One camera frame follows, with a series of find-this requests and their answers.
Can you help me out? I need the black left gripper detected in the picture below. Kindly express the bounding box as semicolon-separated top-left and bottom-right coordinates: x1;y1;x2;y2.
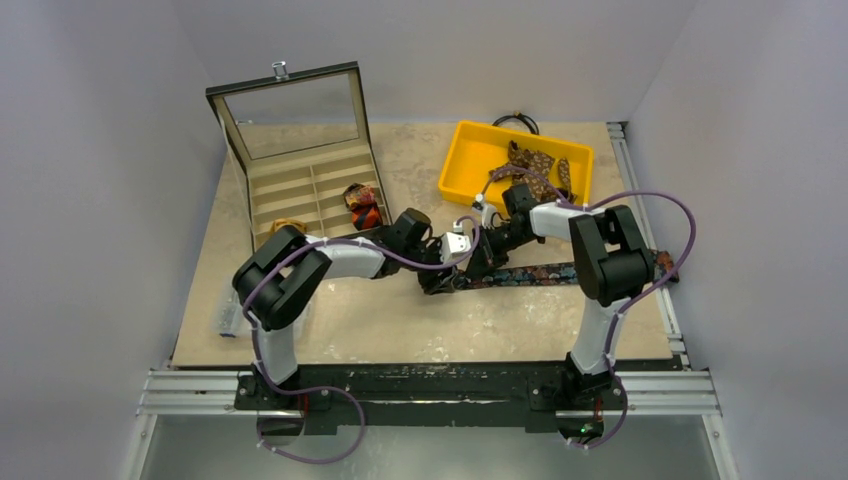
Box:
402;237;457;294

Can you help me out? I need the navy floral tie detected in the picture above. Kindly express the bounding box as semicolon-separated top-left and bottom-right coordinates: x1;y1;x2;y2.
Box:
423;249;680;293

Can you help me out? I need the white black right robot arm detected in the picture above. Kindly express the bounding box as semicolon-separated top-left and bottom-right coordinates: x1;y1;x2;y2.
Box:
465;184;655;407

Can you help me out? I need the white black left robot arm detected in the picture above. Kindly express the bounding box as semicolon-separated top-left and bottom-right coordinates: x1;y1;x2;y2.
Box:
231;208;474;409

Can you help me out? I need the orange navy rolled tie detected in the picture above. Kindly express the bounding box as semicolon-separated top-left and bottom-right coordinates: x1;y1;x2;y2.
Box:
342;183;384;231

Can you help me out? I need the brown floral tie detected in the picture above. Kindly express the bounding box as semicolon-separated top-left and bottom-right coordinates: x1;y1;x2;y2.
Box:
489;141;577;203

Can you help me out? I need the yellow plastic tray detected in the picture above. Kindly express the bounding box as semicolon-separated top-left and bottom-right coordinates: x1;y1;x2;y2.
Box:
438;120;594;213

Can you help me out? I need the tan patterned rolled tie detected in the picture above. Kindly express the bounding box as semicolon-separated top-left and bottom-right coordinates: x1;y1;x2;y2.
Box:
269;218;308;234

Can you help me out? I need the black tie storage box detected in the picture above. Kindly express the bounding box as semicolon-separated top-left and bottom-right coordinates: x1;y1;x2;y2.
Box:
205;61;393;248

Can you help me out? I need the clear plastic screw box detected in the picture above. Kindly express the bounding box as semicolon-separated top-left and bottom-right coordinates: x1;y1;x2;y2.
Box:
210;291;313;340

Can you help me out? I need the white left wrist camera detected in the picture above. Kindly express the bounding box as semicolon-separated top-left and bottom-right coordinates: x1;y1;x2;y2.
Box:
440;232;472;263

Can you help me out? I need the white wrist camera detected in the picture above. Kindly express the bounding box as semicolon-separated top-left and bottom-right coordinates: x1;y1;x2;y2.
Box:
472;193;498;229
440;232;472;263

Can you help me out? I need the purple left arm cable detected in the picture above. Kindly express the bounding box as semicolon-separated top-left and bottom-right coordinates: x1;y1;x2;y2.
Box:
241;215;482;466

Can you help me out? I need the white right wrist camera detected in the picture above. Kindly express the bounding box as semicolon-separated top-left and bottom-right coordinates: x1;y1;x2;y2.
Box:
472;193;498;229

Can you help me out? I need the black mounting base rail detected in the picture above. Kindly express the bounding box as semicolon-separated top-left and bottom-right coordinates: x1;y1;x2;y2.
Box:
234;360;624;440

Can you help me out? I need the black cable loop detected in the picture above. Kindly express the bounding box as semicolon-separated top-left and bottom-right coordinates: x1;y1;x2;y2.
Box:
491;113;541;136

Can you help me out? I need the aluminium frame rail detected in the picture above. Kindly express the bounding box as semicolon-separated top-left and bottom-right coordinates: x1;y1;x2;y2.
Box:
119;120;740;480

